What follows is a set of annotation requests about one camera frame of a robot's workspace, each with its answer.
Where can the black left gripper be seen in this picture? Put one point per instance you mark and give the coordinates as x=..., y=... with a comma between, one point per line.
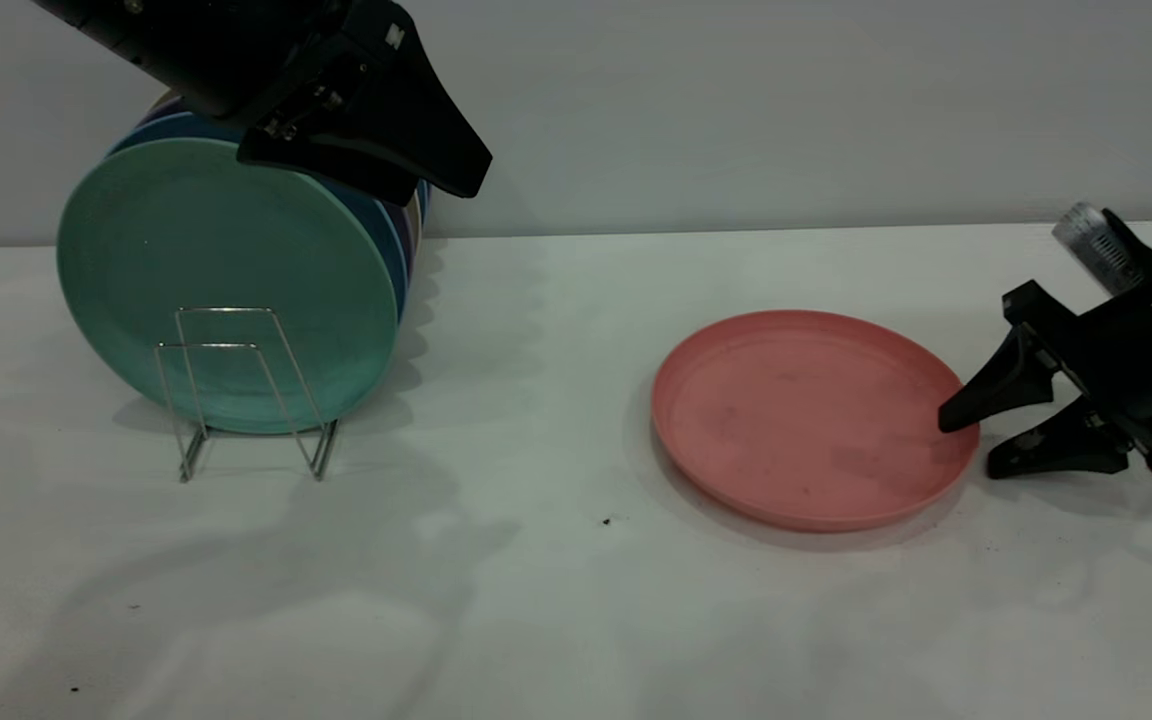
x=336, y=70

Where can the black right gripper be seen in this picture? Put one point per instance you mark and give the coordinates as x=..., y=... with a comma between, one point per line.
x=1136, y=350

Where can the pink round plate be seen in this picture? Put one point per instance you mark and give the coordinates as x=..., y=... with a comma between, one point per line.
x=806, y=420

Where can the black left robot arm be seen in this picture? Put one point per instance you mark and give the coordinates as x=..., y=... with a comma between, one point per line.
x=186, y=50

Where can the dark purple round plate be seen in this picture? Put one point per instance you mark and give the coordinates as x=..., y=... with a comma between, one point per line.
x=404, y=225

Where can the green round plate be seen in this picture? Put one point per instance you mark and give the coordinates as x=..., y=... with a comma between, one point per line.
x=226, y=270

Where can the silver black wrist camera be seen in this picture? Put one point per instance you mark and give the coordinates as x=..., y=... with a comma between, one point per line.
x=1091, y=242

